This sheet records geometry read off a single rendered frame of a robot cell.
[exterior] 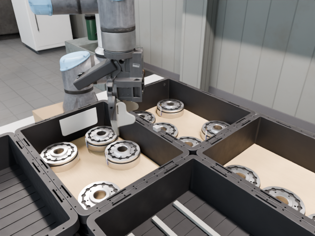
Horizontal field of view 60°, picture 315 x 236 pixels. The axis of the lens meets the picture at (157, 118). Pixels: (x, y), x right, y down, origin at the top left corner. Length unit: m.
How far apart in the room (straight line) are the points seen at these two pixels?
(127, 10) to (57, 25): 4.31
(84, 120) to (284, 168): 0.62
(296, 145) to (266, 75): 1.98
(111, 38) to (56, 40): 4.32
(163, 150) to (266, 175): 0.29
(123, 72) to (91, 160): 0.31
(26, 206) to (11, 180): 0.12
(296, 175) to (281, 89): 1.97
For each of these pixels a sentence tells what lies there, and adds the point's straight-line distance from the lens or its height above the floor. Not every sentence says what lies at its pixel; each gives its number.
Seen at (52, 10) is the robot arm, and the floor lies 1.24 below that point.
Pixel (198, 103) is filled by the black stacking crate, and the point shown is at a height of 0.88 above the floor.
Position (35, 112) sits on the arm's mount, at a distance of 1.23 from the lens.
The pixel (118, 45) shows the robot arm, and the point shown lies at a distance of 0.59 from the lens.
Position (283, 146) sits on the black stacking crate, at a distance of 0.88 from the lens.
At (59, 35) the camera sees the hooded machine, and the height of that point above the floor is 0.25.
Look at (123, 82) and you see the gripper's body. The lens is 0.62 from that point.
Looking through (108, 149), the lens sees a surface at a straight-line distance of 0.82.
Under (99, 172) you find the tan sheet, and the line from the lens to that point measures 0.79.
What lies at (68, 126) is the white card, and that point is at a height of 0.89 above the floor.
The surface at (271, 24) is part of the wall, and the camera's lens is 2.70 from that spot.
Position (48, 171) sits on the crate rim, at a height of 0.93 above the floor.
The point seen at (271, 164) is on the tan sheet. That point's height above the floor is 0.83.
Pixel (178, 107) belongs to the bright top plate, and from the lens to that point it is 1.02.
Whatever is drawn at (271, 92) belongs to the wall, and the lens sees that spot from 2.83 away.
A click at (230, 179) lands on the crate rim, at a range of 0.62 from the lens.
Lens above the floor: 1.34
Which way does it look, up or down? 30 degrees down
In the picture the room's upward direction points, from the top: straight up
